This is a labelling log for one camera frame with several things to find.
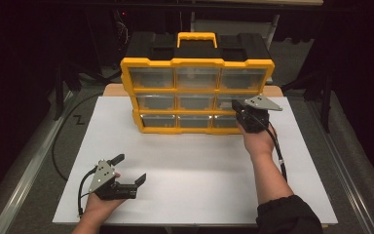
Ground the metal floor rail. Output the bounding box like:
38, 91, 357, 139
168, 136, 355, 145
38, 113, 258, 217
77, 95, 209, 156
305, 99, 374, 234
0, 91, 77, 234

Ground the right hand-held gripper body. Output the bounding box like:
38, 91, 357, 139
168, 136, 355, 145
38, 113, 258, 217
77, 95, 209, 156
236, 95, 283, 135

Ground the person's left hand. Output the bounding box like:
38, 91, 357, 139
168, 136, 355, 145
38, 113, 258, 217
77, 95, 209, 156
83, 194, 127, 225

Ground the single clear plastic drawer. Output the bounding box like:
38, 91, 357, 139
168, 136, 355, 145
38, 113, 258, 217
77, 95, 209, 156
216, 94, 246, 112

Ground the person's right hand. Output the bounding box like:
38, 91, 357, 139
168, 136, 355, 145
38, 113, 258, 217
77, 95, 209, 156
238, 125, 278, 158

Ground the set of transparent organizer bins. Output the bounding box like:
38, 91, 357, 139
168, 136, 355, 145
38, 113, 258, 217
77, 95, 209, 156
129, 67, 267, 129

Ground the hand-held gripper black cable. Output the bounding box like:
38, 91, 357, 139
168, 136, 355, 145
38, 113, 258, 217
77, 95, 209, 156
254, 115, 288, 183
77, 167, 98, 218

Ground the bundle of thin wires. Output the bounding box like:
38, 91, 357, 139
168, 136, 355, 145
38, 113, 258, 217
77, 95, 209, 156
115, 9, 131, 50

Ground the right hand-held gripper black cable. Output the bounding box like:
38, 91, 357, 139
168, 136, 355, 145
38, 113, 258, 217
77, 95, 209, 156
254, 115, 288, 183

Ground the black floor cable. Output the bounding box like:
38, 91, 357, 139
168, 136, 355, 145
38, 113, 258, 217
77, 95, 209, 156
51, 93, 105, 182

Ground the yellow black organizer cabinet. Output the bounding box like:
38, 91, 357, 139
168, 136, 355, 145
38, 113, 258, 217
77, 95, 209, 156
120, 31, 276, 136

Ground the black metal stand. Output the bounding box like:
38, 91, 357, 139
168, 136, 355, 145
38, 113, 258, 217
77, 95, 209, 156
281, 69, 335, 134
53, 61, 81, 121

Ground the left hand-held gripper black cable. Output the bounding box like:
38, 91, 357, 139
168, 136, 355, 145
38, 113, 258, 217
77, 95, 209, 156
77, 167, 98, 218

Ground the person's black sleeve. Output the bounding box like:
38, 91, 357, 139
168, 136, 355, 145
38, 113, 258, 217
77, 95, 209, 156
256, 194, 324, 234

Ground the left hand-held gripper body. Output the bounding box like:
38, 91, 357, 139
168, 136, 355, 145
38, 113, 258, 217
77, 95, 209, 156
88, 159, 139, 201

